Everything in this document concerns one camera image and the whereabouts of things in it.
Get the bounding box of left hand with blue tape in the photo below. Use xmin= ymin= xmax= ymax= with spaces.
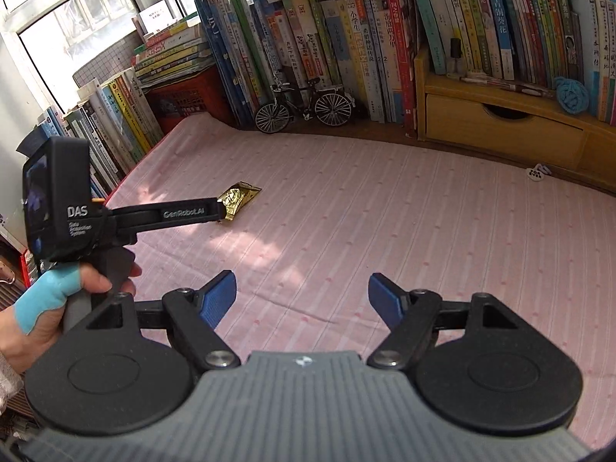
xmin=1 ymin=263 xmax=113 ymax=377

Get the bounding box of pink striped tablecloth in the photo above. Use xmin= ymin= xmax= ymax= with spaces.
xmin=109 ymin=114 xmax=615 ymax=447

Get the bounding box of horizontal book stack on crate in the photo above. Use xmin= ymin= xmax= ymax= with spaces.
xmin=132 ymin=13 xmax=214 ymax=90

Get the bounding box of black miniature bicycle model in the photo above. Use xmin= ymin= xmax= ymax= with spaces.
xmin=254 ymin=77 xmax=356 ymax=135

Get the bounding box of gold foil wrapper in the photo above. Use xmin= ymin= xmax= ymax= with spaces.
xmin=217 ymin=181 xmax=261 ymax=221

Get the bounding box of small white patterned clip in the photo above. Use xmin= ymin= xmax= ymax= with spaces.
xmin=525 ymin=164 xmax=552 ymax=181

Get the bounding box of wooden drawer organizer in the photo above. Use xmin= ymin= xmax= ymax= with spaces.
xmin=415 ymin=48 xmax=615 ymax=193

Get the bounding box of blue yarn ball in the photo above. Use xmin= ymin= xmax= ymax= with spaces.
xmin=554 ymin=76 xmax=590 ymax=115

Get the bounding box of red plastic crate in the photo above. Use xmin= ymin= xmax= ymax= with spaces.
xmin=145 ymin=66 xmax=236 ymax=134

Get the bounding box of dark blue folder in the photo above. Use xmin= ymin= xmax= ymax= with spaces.
xmin=16 ymin=125 xmax=50 ymax=157

